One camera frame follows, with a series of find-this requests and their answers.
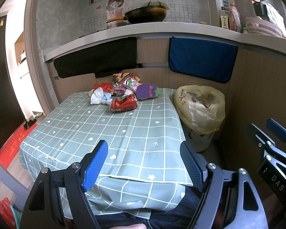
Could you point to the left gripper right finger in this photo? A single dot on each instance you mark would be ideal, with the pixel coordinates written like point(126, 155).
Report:
point(195, 165)

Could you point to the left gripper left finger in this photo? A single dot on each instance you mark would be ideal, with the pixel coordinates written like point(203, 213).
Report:
point(91, 165)

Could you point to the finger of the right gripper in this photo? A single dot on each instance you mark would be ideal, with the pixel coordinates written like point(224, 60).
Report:
point(278, 130)
point(266, 144)

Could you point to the white tissue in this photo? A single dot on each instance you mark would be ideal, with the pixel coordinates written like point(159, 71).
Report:
point(98, 96)

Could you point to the red crushed drink carton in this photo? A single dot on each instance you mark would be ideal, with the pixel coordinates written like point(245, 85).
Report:
point(126, 104)

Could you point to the red plastic bag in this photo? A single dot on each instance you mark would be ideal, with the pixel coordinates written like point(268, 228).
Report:
point(106, 87)

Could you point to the purple eggplant sponge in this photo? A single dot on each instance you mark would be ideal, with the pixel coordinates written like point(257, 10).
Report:
point(147, 91)

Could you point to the orange patterned snack bag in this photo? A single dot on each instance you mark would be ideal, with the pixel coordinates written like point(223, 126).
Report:
point(120, 77)

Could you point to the pink cartoon snack wrapper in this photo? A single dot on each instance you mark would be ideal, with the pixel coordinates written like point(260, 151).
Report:
point(131, 83)

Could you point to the white trash bin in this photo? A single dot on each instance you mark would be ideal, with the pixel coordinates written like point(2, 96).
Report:
point(200, 142)

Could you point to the beige trash bag liner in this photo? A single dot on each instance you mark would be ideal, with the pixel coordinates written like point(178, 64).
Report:
point(201, 108)

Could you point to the red doormat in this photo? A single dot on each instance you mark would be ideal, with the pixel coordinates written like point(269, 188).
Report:
point(11, 148)

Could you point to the blue towel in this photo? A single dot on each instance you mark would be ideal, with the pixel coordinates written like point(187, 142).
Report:
point(201, 58)

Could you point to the black refrigerator door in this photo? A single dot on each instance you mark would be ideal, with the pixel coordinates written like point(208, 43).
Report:
point(11, 115)

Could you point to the black towel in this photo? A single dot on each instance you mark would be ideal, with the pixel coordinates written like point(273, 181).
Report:
point(102, 60)

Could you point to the orange capped clear bottle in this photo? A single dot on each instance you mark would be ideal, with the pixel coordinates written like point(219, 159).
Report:
point(234, 18)

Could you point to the dark sauce bottle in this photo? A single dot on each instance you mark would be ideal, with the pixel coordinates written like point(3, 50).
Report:
point(224, 18)

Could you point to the black utensil holder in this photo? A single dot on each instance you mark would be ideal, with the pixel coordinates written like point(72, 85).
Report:
point(260, 9)

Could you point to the black wok with handle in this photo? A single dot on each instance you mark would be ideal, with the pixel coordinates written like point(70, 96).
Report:
point(146, 14)

